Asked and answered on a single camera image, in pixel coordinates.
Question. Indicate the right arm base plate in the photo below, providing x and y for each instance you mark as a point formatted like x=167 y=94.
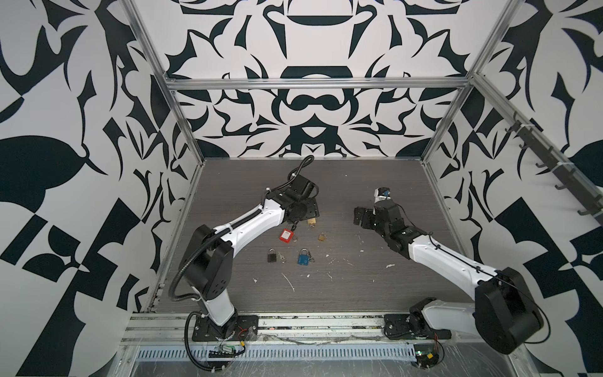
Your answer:
x=403 y=326

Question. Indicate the left circuit board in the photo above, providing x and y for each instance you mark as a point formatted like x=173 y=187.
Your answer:
x=225 y=351

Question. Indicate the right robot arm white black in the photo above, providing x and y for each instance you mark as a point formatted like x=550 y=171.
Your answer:
x=503 y=312

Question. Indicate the blue padlock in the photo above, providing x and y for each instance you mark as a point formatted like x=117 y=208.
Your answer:
x=304 y=257

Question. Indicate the circuit board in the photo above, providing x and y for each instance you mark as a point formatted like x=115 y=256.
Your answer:
x=428 y=356
x=225 y=351

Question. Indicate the small black padlock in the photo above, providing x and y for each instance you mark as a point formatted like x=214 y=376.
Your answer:
x=272 y=256

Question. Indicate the right circuit board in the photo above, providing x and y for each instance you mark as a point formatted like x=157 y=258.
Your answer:
x=428 y=356

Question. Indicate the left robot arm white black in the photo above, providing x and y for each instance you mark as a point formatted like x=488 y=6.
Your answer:
x=206 y=268

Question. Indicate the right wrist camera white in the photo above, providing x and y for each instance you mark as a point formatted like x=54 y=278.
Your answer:
x=381 y=194

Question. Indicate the white slotted cable duct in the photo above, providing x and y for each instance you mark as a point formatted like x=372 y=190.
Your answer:
x=293 y=352

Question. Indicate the black coat hook rail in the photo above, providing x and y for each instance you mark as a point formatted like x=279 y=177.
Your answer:
x=554 y=161

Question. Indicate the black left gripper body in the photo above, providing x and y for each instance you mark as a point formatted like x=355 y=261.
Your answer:
x=302 y=210

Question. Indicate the red safety padlock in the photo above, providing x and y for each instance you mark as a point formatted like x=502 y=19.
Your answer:
x=288 y=233

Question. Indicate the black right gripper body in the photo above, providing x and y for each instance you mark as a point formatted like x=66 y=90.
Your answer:
x=382 y=230

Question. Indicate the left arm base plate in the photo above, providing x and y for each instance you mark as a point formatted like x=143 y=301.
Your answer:
x=205 y=330

